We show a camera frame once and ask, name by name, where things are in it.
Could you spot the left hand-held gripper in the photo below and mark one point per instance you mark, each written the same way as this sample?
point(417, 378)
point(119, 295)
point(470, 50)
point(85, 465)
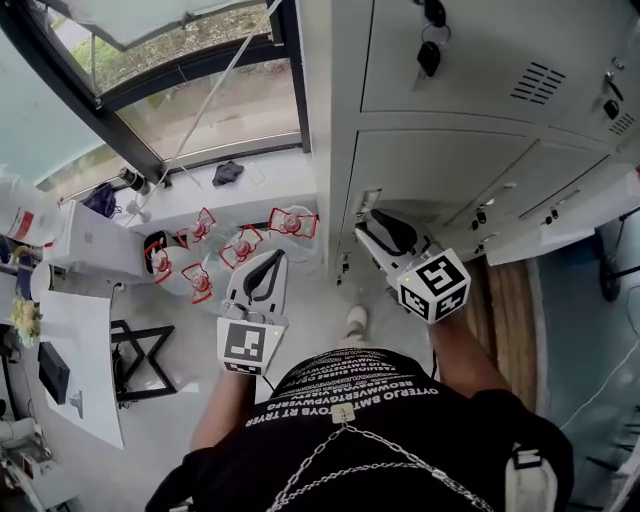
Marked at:
point(245, 342)

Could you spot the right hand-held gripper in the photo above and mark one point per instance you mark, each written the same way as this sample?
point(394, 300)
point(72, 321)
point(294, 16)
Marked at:
point(435, 287)

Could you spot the grey metal locker cabinet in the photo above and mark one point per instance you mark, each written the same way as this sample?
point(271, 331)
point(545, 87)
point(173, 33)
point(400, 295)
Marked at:
point(450, 160)

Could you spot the person's right forearm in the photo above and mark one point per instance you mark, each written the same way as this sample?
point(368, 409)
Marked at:
point(465, 355)

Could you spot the person's left forearm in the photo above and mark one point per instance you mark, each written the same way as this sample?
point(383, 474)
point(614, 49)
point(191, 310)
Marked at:
point(220, 410)

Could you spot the person's white shoe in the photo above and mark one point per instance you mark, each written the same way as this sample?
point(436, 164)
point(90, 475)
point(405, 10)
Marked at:
point(356, 320)

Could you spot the white card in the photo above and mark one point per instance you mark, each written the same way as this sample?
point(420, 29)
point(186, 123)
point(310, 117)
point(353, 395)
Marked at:
point(255, 172)

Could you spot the black and white bin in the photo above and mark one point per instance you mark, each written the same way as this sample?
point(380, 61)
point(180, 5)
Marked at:
point(150, 240)

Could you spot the dark cloth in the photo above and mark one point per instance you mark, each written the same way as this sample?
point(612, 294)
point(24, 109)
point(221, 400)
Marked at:
point(227, 172)

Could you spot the wooden platform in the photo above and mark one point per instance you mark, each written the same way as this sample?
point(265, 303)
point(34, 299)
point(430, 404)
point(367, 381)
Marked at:
point(510, 310)

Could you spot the small white fixture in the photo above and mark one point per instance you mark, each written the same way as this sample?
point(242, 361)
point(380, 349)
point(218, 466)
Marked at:
point(137, 210)

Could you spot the black cup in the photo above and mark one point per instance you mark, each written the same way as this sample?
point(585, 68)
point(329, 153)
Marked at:
point(132, 179)

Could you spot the white cardboard box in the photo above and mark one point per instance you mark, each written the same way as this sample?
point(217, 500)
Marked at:
point(95, 245)

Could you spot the dark blue bag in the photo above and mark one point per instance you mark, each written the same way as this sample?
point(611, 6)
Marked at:
point(102, 199)

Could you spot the white table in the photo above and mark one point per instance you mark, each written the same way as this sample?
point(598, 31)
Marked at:
point(85, 350)

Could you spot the person's black printed shirt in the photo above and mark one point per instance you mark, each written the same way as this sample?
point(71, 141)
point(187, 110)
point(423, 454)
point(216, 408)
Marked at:
point(450, 435)

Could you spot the small silver stand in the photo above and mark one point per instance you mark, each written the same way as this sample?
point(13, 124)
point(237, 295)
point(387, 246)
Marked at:
point(77, 402)

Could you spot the white round bowl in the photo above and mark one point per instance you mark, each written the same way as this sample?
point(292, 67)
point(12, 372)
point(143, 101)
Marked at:
point(41, 280)

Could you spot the black box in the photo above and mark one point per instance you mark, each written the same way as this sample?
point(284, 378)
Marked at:
point(54, 372)

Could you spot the black floor stand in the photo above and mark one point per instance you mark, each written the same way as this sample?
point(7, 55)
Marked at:
point(609, 275)

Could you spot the yellow flowers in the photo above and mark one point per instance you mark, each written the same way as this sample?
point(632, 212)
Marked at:
point(27, 320)

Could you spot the water jug with red label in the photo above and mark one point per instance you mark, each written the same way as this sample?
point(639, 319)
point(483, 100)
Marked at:
point(25, 220)

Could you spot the black metal table frame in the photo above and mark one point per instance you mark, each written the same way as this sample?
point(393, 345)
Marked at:
point(150, 389)

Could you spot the black window frame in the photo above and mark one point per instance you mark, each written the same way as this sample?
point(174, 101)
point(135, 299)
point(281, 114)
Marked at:
point(295, 75)

